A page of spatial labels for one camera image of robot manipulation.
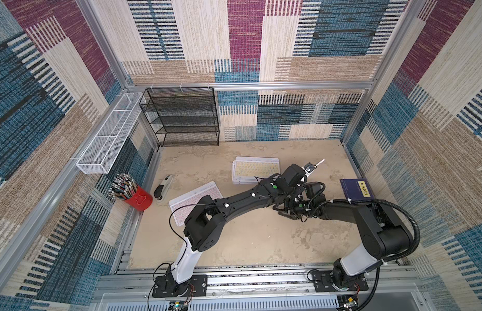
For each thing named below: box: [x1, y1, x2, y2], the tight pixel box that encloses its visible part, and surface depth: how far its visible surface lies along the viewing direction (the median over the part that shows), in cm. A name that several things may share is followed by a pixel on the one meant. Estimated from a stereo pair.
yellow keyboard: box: [231, 156, 281, 185], surface depth 108 cm
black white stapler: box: [153, 174, 173, 201], surface depth 99 cm
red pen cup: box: [125, 185, 154, 212], surface depth 90 cm
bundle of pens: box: [107, 172, 138, 200], surface depth 84 cm
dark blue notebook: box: [339, 178, 376, 201], surface depth 101 cm
